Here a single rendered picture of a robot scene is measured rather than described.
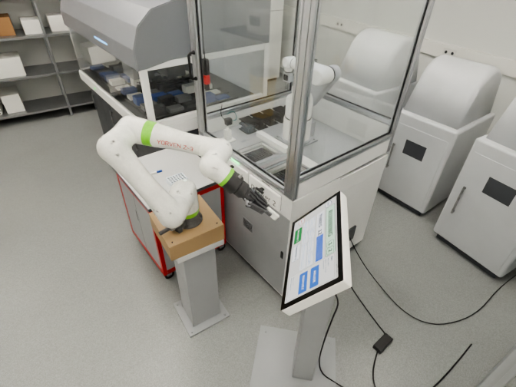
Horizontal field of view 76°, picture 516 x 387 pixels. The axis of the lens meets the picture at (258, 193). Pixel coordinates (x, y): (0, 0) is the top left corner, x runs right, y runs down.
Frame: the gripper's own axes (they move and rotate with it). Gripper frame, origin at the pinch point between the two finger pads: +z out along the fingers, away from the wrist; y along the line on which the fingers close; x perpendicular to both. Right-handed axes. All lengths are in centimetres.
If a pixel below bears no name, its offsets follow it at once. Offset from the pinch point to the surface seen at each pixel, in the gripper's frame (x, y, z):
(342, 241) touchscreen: -24.8, -19.7, 18.2
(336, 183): -5, 62, 39
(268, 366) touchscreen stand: 80, -16, 74
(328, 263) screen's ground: -18.2, -27.5, 17.9
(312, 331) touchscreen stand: 26, -20, 56
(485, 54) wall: -127, 296, 141
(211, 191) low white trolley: 66, 67, -11
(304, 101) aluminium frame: -37, 33, -20
